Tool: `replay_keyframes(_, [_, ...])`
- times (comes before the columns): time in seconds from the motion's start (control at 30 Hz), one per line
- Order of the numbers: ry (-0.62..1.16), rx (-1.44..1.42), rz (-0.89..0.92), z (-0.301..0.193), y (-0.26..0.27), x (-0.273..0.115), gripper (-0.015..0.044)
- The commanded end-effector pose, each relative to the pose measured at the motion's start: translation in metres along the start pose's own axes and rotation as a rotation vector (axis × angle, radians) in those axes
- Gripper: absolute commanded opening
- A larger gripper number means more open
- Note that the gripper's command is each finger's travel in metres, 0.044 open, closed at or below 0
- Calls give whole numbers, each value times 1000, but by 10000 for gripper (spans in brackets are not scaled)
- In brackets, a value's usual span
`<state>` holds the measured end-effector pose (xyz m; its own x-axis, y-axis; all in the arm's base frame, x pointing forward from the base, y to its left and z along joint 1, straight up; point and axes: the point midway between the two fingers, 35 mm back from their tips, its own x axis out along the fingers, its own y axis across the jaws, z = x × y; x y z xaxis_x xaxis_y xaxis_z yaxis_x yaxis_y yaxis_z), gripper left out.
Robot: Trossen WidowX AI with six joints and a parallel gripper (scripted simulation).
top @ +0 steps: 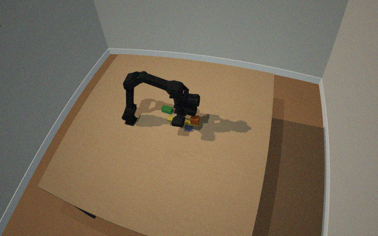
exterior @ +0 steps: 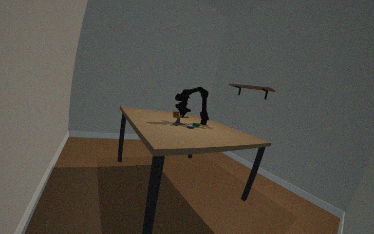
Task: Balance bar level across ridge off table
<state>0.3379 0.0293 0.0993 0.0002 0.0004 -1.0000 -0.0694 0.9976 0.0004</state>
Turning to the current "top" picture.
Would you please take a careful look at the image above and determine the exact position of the green block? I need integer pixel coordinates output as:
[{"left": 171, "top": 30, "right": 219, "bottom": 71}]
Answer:
[{"left": 161, "top": 105, "right": 173, "bottom": 115}]

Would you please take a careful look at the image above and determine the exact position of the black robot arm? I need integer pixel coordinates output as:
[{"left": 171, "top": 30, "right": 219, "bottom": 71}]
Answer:
[{"left": 122, "top": 71, "right": 200, "bottom": 126}]

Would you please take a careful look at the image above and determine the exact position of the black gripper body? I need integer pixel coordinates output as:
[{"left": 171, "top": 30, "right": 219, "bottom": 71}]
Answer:
[{"left": 171, "top": 103, "right": 186, "bottom": 127}]

